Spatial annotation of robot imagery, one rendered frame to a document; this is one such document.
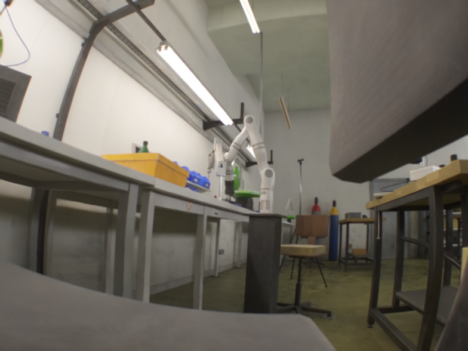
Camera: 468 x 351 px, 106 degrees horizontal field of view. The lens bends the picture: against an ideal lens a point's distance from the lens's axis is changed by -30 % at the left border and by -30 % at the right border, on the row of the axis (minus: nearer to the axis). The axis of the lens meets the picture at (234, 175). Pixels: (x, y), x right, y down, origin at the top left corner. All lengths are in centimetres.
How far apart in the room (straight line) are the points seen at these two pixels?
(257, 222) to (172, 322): 149
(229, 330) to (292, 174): 685
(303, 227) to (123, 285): 185
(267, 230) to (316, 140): 576
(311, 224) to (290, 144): 502
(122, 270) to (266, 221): 103
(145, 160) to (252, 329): 94
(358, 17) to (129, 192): 86
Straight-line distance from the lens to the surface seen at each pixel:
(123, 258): 94
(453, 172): 104
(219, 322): 23
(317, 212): 656
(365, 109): 19
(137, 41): 233
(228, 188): 194
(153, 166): 105
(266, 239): 166
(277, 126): 752
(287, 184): 697
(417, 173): 141
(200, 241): 148
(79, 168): 79
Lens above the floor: 74
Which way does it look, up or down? 12 degrees up
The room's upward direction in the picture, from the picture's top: 3 degrees clockwise
